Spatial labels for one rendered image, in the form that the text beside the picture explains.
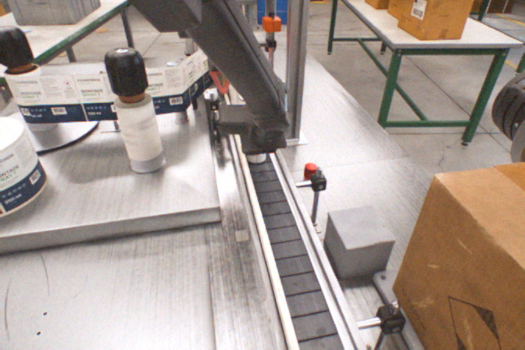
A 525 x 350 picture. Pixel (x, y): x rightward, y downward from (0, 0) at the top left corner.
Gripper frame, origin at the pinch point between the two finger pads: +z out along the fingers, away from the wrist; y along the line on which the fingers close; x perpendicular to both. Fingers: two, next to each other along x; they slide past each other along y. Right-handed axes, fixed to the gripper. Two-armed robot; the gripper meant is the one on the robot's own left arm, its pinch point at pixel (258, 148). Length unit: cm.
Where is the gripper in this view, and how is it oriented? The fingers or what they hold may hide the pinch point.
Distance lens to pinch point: 84.7
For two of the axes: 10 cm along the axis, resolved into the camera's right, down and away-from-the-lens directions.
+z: -1.3, 3.1, 9.4
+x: 1.7, 9.4, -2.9
